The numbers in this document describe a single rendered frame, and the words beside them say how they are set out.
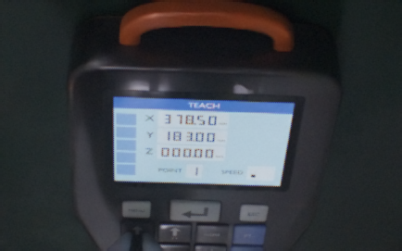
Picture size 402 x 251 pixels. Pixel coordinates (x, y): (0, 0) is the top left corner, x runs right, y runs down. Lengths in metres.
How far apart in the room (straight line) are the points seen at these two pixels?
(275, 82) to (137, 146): 0.05
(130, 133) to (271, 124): 0.05
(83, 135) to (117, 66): 0.03
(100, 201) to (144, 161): 0.03
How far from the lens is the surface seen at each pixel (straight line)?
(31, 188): 0.44
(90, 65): 0.34
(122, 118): 0.36
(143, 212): 0.40
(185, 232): 0.41
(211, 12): 0.34
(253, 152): 0.37
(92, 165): 0.38
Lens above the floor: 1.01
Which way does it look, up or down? 41 degrees down
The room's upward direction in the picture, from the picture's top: 180 degrees clockwise
